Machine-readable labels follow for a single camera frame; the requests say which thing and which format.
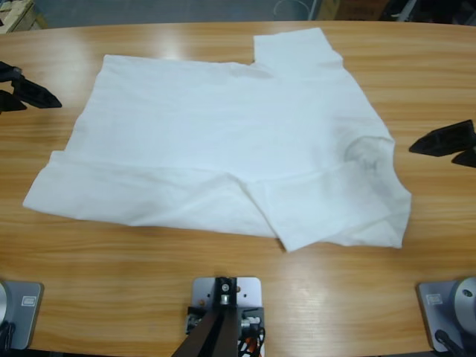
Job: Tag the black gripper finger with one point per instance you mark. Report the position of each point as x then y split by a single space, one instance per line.
35 96
450 139
11 103
466 159

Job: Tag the white t-shirt with small print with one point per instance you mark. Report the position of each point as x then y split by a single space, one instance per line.
204 141

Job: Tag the wooden pallet stack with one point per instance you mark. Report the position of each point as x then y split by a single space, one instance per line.
18 15

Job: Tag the black background equipment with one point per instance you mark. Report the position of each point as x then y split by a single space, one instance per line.
409 9

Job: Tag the brown cardboard box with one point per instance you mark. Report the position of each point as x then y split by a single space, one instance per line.
349 9

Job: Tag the white grey mounting plate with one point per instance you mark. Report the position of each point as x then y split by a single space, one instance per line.
201 294

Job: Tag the black clamp with silver connector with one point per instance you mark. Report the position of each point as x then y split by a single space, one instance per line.
194 320
253 320

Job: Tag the arm grey base plate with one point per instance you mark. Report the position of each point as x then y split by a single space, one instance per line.
28 316
465 301

